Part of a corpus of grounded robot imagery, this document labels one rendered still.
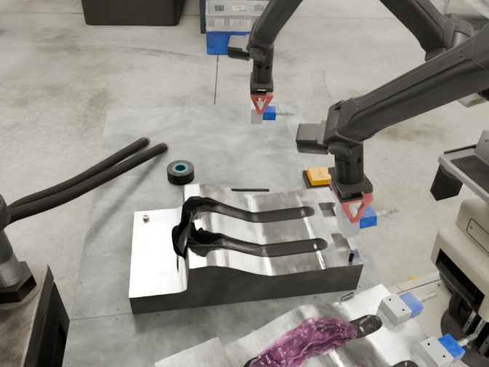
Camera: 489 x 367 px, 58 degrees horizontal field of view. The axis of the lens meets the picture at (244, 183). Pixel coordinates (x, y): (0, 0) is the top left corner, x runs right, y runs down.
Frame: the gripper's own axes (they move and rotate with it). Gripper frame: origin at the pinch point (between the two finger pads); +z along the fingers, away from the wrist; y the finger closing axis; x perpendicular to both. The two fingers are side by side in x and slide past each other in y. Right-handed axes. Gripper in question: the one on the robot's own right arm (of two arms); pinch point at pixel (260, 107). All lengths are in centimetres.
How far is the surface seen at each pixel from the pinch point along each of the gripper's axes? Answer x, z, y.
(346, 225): 16, -2, 52
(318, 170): 17.1, 10.9, 16.8
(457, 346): 35, 7, 75
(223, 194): -10.2, 3.1, 37.5
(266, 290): 0, 12, 59
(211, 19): -29, 64, -261
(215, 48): -26, 89, -261
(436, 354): 29, 6, 77
